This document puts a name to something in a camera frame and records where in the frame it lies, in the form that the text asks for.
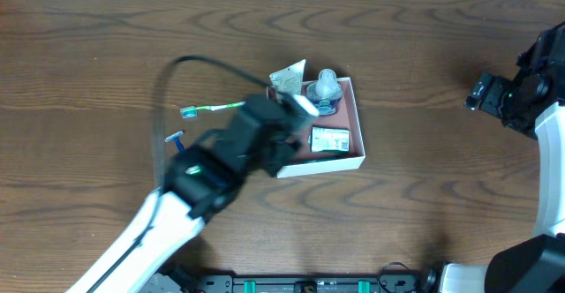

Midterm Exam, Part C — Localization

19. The blue disposable razor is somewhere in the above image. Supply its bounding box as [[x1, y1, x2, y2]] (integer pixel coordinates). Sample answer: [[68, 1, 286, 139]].
[[164, 130, 185, 152]]

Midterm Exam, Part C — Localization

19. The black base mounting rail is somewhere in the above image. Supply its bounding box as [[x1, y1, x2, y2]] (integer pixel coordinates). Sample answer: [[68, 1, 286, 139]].
[[141, 271, 437, 293]]

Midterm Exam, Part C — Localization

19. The red green toothpaste tube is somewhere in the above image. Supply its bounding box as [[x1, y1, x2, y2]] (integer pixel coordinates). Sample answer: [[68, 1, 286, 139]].
[[299, 154, 348, 163]]

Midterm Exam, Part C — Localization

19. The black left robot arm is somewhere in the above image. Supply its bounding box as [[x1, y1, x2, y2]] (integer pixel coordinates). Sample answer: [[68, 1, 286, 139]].
[[70, 94, 318, 292]]

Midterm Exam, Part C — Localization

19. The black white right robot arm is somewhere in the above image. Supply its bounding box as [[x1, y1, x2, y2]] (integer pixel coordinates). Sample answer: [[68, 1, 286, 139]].
[[431, 24, 564, 293]]

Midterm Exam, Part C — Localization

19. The white box with pink interior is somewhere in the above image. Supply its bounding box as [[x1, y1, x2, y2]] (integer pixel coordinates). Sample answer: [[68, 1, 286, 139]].
[[277, 77, 365, 178]]

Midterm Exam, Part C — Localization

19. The black left camera cable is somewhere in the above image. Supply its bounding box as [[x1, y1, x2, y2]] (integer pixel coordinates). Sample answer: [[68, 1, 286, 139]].
[[87, 55, 273, 293]]

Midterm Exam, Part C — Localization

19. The white lotion tube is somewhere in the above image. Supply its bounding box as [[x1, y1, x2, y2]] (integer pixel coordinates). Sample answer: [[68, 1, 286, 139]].
[[269, 59, 306, 101]]

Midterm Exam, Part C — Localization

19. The green white toothbrush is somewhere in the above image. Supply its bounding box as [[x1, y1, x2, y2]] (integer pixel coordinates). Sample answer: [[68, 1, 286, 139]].
[[179, 101, 245, 119]]

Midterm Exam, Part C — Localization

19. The white green labelled packet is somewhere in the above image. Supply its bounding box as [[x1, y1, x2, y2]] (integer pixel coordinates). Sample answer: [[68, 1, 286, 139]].
[[309, 126, 350, 153]]

